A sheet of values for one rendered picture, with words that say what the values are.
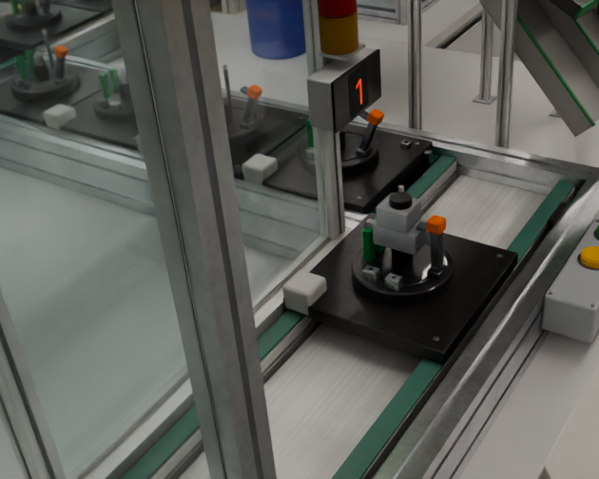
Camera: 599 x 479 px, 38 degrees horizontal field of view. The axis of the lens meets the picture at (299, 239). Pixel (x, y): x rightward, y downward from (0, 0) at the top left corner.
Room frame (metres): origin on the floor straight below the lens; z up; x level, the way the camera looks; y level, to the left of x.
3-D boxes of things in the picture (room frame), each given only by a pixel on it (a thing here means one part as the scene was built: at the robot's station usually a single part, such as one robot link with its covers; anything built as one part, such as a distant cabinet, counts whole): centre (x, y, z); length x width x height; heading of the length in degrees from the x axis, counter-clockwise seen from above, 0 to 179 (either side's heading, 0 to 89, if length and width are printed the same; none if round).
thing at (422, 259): (0.96, -0.14, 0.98); 0.14 x 0.14 x 0.02
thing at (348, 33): (1.07, -0.08, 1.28); 0.05 x 0.05 x 0.05
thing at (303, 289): (0.94, 0.00, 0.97); 0.05 x 0.05 x 0.04; 53
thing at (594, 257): (0.96, -0.41, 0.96); 0.04 x 0.04 x 0.02
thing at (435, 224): (0.93, -0.17, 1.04); 0.04 x 0.02 x 0.08; 53
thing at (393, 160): (1.31, -0.08, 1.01); 0.24 x 0.24 x 0.13; 53
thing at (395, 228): (0.96, -0.13, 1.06); 0.08 x 0.04 x 0.07; 54
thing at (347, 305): (0.96, -0.14, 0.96); 0.24 x 0.24 x 0.02; 53
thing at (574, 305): (0.96, -0.41, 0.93); 0.21 x 0.07 x 0.06; 143
